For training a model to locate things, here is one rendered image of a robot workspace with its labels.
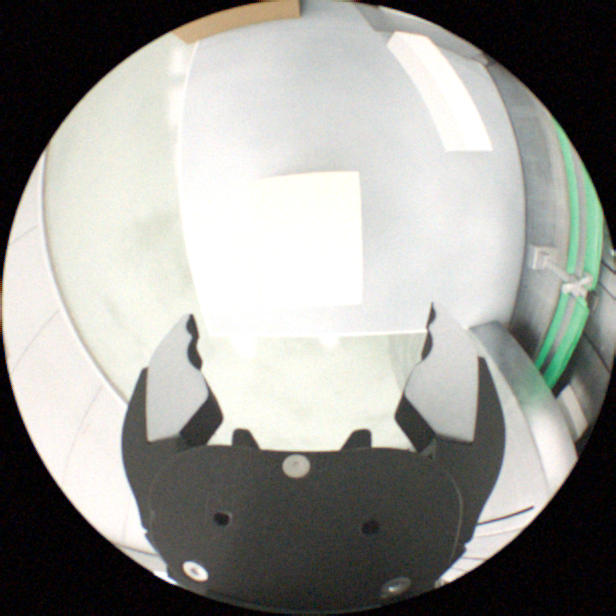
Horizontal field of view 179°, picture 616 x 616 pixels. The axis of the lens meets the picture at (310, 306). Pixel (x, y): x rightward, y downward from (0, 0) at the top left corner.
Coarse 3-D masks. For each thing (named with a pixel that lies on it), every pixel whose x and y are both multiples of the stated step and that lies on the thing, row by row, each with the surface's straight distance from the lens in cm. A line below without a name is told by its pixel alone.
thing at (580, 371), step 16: (608, 240) 68; (608, 272) 67; (608, 288) 67; (608, 304) 69; (592, 320) 71; (608, 320) 69; (592, 336) 72; (608, 336) 70; (576, 352) 74; (592, 352) 72; (608, 352) 71; (576, 368) 76; (592, 368) 73; (608, 368) 73; (560, 384) 80; (576, 384) 77; (592, 384) 74; (592, 400) 76; (592, 416) 77; (576, 448) 84
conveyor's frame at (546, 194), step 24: (504, 72) 61; (504, 96) 60; (528, 96) 56; (528, 120) 55; (528, 144) 54; (552, 144) 51; (528, 168) 54; (552, 168) 50; (528, 192) 54; (552, 192) 50; (528, 216) 54; (552, 216) 50; (528, 240) 55; (552, 240) 51; (528, 288) 57; (552, 288) 52; (528, 312) 58; (552, 312) 54; (528, 336) 59
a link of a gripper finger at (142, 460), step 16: (144, 368) 10; (144, 384) 9; (144, 400) 9; (128, 416) 9; (144, 416) 8; (128, 432) 8; (144, 432) 8; (128, 448) 8; (144, 448) 8; (160, 448) 7; (176, 448) 7; (128, 464) 8; (144, 464) 7; (160, 464) 7; (128, 480) 8; (144, 480) 7; (144, 496) 7; (144, 512) 7; (144, 528) 7
